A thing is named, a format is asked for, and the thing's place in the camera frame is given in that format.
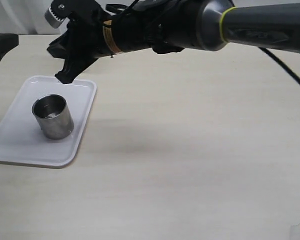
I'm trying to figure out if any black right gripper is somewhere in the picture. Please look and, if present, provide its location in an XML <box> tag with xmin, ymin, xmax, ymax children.
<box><xmin>46</xmin><ymin>0</ymin><xmax>115</xmax><ymax>84</ymax></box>

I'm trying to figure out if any stainless steel cup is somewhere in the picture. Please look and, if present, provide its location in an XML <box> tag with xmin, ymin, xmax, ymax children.
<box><xmin>31</xmin><ymin>94</ymin><xmax>74</xmax><ymax>140</ymax></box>

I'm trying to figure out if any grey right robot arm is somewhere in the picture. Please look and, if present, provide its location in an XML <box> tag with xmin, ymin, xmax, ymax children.
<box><xmin>45</xmin><ymin>0</ymin><xmax>300</xmax><ymax>84</ymax></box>

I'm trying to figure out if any white plastic tray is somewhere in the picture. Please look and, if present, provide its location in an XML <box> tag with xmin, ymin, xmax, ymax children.
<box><xmin>0</xmin><ymin>75</ymin><xmax>97</xmax><ymax>168</ymax></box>

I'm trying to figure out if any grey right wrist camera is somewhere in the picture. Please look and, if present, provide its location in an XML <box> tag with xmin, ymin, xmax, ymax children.
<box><xmin>44</xmin><ymin>7</ymin><xmax>65</xmax><ymax>29</ymax></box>

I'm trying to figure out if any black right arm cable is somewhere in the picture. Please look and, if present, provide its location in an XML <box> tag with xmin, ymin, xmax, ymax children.
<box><xmin>104</xmin><ymin>0</ymin><xmax>300</xmax><ymax>98</ymax></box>

